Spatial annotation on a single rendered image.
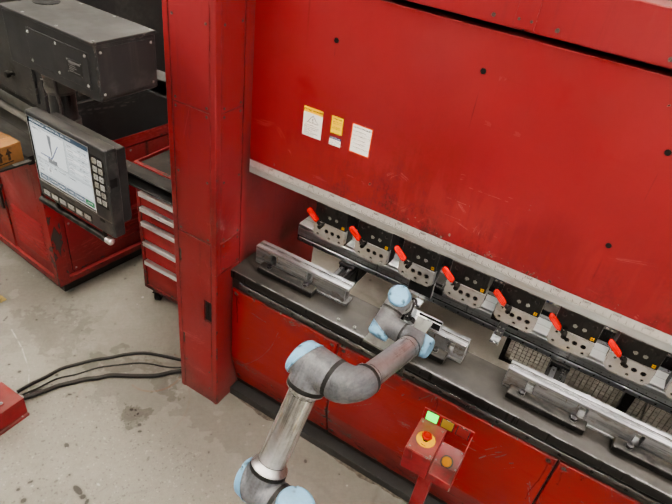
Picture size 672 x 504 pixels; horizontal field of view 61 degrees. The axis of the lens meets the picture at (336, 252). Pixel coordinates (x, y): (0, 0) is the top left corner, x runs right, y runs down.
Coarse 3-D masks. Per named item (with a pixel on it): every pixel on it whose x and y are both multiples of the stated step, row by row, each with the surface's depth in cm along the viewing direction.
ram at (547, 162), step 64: (256, 0) 203; (320, 0) 190; (384, 0) 180; (256, 64) 216; (320, 64) 201; (384, 64) 189; (448, 64) 177; (512, 64) 167; (576, 64) 158; (640, 64) 155; (256, 128) 231; (384, 128) 200; (448, 128) 187; (512, 128) 176; (576, 128) 166; (640, 128) 157; (384, 192) 212; (448, 192) 198; (512, 192) 185; (576, 192) 175; (640, 192) 165; (448, 256) 210; (512, 256) 196; (576, 256) 184; (640, 256) 173; (640, 320) 182
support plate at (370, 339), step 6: (420, 318) 233; (414, 324) 229; (420, 324) 230; (426, 324) 230; (420, 330) 227; (426, 330) 227; (366, 336) 220; (372, 336) 221; (366, 342) 219; (372, 342) 218; (378, 342) 218; (384, 342) 219; (390, 342) 219; (378, 348) 217; (384, 348) 216
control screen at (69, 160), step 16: (32, 128) 211; (48, 128) 204; (48, 144) 209; (64, 144) 203; (80, 144) 197; (48, 160) 214; (64, 160) 207; (80, 160) 201; (48, 176) 220; (64, 176) 213; (80, 176) 206; (80, 192) 211
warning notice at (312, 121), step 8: (304, 112) 214; (312, 112) 212; (320, 112) 211; (304, 120) 216; (312, 120) 214; (320, 120) 212; (304, 128) 218; (312, 128) 216; (320, 128) 214; (312, 136) 218; (320, 136) 216
